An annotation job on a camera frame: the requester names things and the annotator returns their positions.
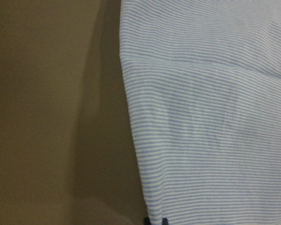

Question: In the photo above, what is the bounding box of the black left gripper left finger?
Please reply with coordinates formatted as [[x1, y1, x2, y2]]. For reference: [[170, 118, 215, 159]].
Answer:
[[143, 217, 150, 225]]

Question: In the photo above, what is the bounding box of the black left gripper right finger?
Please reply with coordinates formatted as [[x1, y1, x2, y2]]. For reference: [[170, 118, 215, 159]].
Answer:
[[162, 218, 169, 225]]

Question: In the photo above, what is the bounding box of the blue white striped shirt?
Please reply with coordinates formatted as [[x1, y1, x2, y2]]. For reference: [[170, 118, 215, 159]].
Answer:
[[119, 0, 281, 225]]

